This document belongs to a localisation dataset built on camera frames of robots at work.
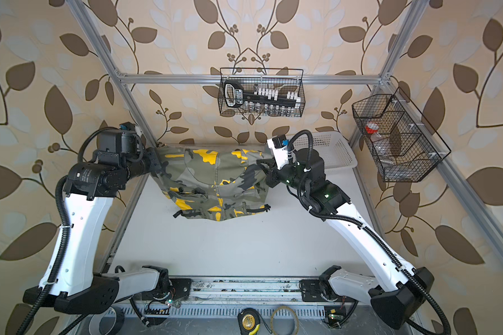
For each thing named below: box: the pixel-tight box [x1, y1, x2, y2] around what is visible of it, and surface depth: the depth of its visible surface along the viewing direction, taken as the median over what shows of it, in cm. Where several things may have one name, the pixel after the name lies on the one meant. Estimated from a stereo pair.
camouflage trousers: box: [152, 145, 274, 222], surface depth 68 cm
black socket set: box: [223, 79, 302, 109], surface depth 85 cm
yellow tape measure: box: [237, 307, 261, 335], surface depth 68 cm
